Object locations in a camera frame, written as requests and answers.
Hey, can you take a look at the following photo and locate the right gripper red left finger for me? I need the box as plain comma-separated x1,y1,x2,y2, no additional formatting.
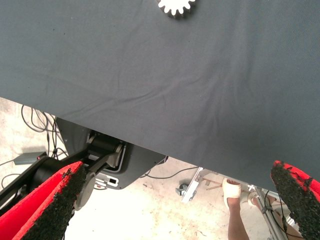
0,161,88,240

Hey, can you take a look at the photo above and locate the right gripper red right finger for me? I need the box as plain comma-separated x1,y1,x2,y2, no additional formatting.
270,160,320,240

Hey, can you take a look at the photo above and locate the large steel gear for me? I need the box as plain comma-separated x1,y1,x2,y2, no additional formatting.
157,0,197,20

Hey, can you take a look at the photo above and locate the aluminium stand profile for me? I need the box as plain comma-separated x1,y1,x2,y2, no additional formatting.
246,183,307,240

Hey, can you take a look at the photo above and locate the white open shoe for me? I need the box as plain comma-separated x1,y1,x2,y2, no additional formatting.
221,176,243,210
241,189,259,206

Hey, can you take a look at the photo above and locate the grey power adapter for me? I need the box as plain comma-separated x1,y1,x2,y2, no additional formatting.
13,151,48,166

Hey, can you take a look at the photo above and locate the grey caster wheel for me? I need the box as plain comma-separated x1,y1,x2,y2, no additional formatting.
175,183,190,198

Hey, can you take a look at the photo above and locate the dark grey base panel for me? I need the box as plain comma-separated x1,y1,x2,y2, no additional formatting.
55,116,168,191

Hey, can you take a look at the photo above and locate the dark grey table cloth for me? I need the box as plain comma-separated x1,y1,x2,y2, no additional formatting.
0,0,320,193

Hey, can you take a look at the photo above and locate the thin black floor cable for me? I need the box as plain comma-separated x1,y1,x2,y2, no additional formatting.
263,188,291,232
46,112,69,161
139,164,201,180
21,104,55,133

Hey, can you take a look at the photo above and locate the aluminium frame bracket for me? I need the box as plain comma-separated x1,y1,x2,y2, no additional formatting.
181,166,205,203

